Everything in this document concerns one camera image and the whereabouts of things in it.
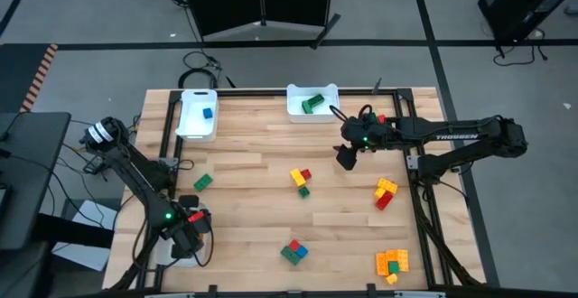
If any large white plastic bin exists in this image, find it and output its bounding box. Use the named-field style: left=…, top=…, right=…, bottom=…
left=153, top=200, right=213, bottom=268

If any black controller box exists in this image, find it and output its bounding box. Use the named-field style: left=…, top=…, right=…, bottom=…
left=82, top=155, right=107, bottom=176

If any white bin with raised handles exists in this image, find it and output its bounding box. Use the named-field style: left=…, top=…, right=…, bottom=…
left=286, top=83, right=340, bottom=125

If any black side desk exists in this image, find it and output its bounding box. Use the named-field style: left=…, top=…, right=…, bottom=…
left=0, top=111, right=115, bottom=298

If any white sheet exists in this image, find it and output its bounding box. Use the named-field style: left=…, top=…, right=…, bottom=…
left=51, top=198, right=119, bottom=273

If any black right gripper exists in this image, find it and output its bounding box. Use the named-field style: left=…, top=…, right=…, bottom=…
left=332, top=116, right=396, bottom=172

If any long red block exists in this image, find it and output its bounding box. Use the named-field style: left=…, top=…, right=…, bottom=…
left=374, top=191, right=395, bottom=211

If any long orange block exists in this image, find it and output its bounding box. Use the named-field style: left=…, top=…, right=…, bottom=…
left=375, top=252, right=390, bottom=277

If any black aluminium table frame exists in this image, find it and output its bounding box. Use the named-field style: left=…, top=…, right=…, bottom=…
left=107, top=76, right=487, bottom=298

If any black equipment cart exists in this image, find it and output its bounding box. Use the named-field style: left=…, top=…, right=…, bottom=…
left=477, top=0, right=578, bottom=46

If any black folding screen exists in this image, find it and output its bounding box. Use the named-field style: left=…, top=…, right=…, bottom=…
left=179, top=0, right=342, bottom=50

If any narrow white plastic bin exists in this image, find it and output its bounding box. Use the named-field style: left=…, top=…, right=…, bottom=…
left=174, top=88, right=220, bottom=144

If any coiled black floor cable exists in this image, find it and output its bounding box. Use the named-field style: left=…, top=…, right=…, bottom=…
left=177, top=50, right=222, bottom=90

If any black mat with hazard stripes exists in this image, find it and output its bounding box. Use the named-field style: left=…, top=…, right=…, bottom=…
left=0, top=42, right=60, bottom=114

